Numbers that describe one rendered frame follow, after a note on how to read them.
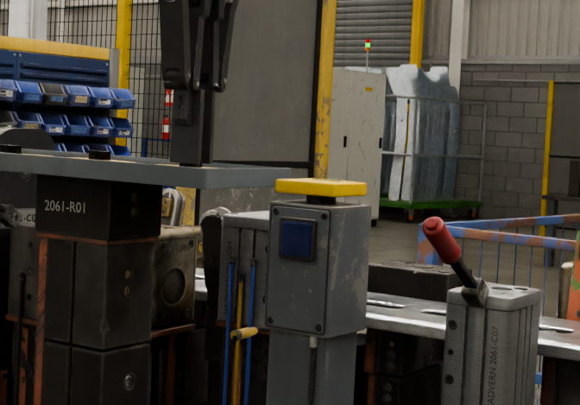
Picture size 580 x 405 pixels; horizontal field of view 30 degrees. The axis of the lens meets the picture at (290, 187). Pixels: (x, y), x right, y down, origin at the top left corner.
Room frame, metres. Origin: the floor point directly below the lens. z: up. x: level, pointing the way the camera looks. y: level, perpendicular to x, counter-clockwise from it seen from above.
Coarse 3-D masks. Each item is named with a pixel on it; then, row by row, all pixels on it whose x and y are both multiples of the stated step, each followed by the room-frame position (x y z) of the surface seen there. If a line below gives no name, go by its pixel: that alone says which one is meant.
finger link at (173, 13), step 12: (168, 0) 0.98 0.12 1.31; (180, 0) 0.98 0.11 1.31; (168, 12) 0.98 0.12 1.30; (180, 12) 0.98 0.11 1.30; (168, 24) 0.99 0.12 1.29; (180, 24) 0.98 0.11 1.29; (168, 36) 0.99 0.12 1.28; (180, 36) 0.98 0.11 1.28; (168, 48) 0.99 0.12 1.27; (180, 48) 0.98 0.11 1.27; (168, 60) 0.99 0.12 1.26; (180, 60) 0.99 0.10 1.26; (180, 72) 0.99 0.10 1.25
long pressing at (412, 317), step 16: (384, 304) 1.31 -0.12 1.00; (400, 304) 1.30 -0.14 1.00; (416, 304) 1.30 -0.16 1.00; (432, 304) 1.31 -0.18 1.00; (368, 320) 1.19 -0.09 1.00; (384, 320) 1.18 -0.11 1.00; (400, 320) 1.17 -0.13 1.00; (416, 320) 1.17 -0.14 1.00; (432, 320) 1.19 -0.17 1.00; (544, 320) 1.23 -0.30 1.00; (560, 320) 1.24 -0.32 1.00; (432, 336) 1.15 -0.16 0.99; (544, 336) 1.13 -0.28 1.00; (560, 336) 1.14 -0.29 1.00; (576, 336) 1.14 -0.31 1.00; (544, 352) 1.09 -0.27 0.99; (560, 352) 1.08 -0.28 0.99; (576, 352) 1.07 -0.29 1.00
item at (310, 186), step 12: (276, 180) 0.94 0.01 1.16; (288, 180) 0.94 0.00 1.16; (300, 180) 0.93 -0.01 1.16; (312, 180) 0.93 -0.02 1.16; (324, 180) 0.95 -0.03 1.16; (336, 180) 0.95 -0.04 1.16; (288, 192) 0.93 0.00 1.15; (300, 192) 0.93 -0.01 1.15; (312, 192) 0.92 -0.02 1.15; (324, 192) 0.92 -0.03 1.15; (336, 192) 0.91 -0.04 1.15; (348, 192) 0.93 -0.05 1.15; (360, 192) 0.95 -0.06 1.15; (324, 204) 0.94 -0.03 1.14
